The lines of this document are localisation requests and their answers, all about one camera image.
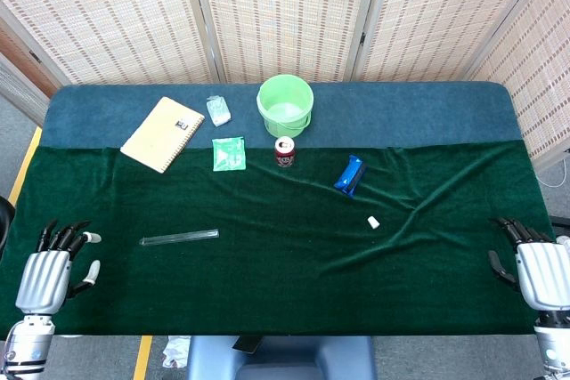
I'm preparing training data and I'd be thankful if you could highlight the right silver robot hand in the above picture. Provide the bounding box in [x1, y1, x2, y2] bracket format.
[487, 216, 570, 312]

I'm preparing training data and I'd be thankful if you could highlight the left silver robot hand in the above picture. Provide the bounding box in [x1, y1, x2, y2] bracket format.
[15, 219, 102, 315]

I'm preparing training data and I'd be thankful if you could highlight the clear glass test tube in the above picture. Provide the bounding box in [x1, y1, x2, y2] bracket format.
[139, 229, 220, 247]

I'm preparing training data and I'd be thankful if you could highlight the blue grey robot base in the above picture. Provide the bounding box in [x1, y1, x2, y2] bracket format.
[185, 335, 379, 380]

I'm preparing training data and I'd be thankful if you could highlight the black round chair part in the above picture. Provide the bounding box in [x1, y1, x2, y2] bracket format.
[0, 195, 17, 261]

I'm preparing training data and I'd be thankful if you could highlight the yellow floor tape strip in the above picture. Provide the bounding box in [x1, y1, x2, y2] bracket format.
[133, 335, 153, 380]
[7, 125, 44, 207]

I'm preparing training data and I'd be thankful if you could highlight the crumpled white paper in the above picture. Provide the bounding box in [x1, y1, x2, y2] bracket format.
[160, 336, 192, 368]

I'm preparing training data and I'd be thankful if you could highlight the tan spiral notebook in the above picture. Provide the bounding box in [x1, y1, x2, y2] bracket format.
[119, 95, 207, 174]

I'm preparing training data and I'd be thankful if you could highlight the grey reed screen panel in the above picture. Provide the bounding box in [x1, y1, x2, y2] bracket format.
[0, 53, 51, 126]

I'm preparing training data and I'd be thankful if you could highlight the woven reed screen panel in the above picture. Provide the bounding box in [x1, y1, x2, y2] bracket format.
[186, 0, 384, 85]
[467, 0, 570, 172]
[0, 0, 224, 87]
[351, 0, 558, 84]

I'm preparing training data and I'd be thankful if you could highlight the blue table cover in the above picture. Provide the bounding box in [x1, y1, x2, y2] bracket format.
[41, 81, 523, 150]

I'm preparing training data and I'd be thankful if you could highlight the blue snack packet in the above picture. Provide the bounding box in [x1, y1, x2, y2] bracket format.
[333, 154, 369, 198]

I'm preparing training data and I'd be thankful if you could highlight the brown wooden door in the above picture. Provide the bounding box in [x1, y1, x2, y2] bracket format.
[0, 26, 59, 99]

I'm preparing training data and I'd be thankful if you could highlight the green sachet packet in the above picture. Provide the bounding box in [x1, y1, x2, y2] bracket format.
[211, 135, 248, 173]

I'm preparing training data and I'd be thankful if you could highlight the dark green velvet cloth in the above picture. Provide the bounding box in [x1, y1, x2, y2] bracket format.
[0, 140, 558, 337]

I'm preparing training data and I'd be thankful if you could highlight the clear plastic tissue pack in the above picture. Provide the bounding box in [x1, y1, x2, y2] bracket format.
[206, 94, 232, 127]

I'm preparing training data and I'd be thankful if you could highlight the red soda can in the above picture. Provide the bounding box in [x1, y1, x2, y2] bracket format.
[273, 136, 297, 169]

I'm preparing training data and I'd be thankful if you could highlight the light green plastic bucket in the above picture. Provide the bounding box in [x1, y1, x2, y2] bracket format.
[256, 75, 315, 139]

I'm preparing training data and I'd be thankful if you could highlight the thin white cable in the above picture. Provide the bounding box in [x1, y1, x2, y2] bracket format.
[536, 148, 570, 189]

